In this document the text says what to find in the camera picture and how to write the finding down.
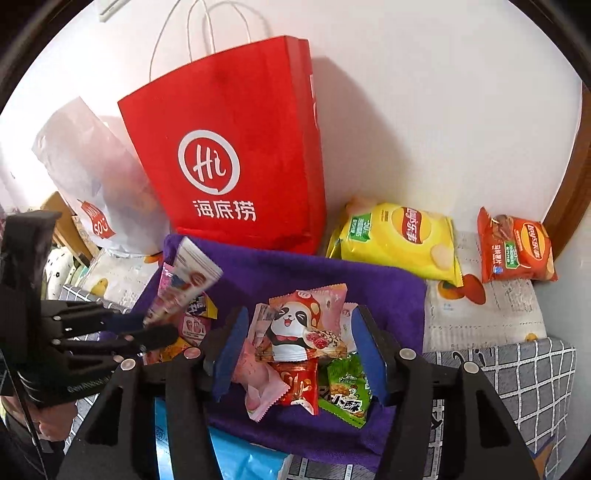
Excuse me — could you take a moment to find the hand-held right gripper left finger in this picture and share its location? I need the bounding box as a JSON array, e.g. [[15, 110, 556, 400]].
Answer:
[[55, 305, 250, 480]]

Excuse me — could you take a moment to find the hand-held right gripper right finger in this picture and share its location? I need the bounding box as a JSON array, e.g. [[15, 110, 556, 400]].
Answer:
[[351, 305, 541, 480]]

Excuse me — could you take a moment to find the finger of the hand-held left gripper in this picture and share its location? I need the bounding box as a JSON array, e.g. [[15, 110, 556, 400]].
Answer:
[[41, 300, 148, 333], [52, 324, 180, 365]]

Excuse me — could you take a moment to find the panda print snack packet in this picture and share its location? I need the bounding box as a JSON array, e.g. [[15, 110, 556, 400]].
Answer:
[[248, 284, 348, 364]]

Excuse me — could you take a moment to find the long pink cartoon packet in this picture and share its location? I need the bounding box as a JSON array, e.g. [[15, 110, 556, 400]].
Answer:
[[144, 236, 225, 328]]

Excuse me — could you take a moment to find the person's left hand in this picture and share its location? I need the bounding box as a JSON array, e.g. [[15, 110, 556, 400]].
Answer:
[[7, 398, 78, 441]]

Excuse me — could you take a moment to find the white floral pillow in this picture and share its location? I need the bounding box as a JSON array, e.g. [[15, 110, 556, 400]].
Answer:
[[44, 247, 79, 301]]

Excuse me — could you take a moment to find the green snack packet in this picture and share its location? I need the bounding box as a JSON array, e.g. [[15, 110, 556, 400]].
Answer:
[[318, 352, 374, 428]]

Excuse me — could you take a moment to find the wooden headboard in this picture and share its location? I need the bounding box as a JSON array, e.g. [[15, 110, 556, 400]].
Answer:
[[41, 191, 81, 254]]

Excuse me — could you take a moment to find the small red snack packet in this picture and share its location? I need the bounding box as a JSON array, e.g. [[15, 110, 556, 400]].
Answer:
[[272, 360, 320, 416]]

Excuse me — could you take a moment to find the pink bear snack packet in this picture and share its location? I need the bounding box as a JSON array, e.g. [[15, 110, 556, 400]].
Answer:
[[157, 263, 178, 301]]

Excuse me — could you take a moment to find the blue box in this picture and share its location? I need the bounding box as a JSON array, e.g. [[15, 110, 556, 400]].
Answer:
[[154, 397, 294, 480]]

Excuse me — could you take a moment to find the purple towel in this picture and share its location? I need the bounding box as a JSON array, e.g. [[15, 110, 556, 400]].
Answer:
[[131, 233, 428, 472]]

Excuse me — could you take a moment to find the yellow chip bag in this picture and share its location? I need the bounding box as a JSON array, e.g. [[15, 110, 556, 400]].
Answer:
[[325, 198, 463, 288]]

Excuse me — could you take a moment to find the white plastic shopping bag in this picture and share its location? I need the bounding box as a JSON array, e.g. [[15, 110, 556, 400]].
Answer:
[[31, 96, 171, 257]]

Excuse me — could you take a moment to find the grey checked blanket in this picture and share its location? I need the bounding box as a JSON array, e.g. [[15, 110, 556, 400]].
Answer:
[[60, 284, 578, 480]]

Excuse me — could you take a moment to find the orange chip bag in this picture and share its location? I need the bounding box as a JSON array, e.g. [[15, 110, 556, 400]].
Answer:
[[477, 206, 558, 284]]

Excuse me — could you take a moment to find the red paper bag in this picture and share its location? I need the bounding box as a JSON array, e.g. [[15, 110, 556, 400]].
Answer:
[[117, 0, 328, 254]]

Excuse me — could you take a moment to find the brown wooden door frame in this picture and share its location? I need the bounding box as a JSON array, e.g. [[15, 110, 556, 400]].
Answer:
[[540, 80, 591, 261]]

